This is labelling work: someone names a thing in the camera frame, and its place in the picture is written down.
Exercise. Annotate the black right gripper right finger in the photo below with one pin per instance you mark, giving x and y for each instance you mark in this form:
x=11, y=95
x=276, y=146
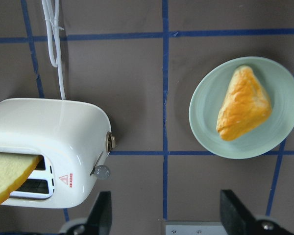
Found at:
x=238, y=220

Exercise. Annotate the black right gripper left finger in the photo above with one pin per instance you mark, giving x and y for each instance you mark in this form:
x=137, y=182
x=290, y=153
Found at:
x=98, y=222

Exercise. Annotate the white two-slot toaster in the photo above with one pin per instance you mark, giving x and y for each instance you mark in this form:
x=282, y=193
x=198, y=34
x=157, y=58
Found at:
x=73, y=138

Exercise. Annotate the yellow toast slice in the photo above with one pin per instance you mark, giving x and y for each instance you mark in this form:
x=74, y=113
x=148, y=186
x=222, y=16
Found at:
x=14, y=170

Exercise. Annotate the orange triangular pastry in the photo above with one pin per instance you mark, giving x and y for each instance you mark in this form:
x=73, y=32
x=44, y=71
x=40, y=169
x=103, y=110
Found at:
x=245, y=107

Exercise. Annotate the light green plate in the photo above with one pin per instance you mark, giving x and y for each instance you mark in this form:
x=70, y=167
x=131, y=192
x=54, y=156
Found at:
x=208, y=97

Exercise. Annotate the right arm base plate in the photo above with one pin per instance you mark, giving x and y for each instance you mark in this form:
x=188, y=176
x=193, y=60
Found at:
x=194, y=228

